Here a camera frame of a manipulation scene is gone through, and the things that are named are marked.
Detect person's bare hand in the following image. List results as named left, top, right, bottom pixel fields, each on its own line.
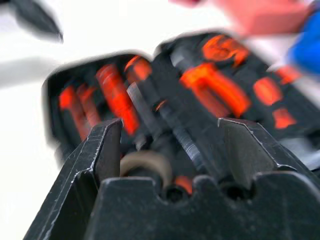
left=168, top=0, right=315, bottom=39

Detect black plastic tool case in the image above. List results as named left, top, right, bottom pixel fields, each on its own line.
left=41, top=31, right=320, bottom=176

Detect orange handled pliers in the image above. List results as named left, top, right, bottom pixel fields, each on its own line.
left=179, top=62, right=252, bottom=119

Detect black orange handled screwdriver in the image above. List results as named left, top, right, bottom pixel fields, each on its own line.
left=123, top=55, right=204, bottom=171

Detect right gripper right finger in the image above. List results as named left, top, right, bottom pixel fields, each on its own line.
left=217, top=117, right=298, bottom=190

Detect grey metal blade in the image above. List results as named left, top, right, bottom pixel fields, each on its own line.
left=126, top=82, right=157, bottom=145

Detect brown ring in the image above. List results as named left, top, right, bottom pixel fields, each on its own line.
left=119, top=150, right=174, bottom=192

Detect orange round tape measure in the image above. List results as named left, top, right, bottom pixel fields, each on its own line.
left=200, top=34, right=251, bottom=69

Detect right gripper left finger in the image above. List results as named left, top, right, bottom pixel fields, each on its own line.
left=23, top=118, right=123, bottom=240

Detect small orange handled screwdriver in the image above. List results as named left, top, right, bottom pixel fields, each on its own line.
left=58, top=85, right=89, bottom=141
left=76, top=83, right=101, bottom=129

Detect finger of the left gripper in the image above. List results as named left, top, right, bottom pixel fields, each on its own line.
left=9, top=0, right=65, bottom=44

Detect large orange handled screwdriver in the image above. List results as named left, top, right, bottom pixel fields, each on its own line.
left=95, top=63, right=141, bottom=136

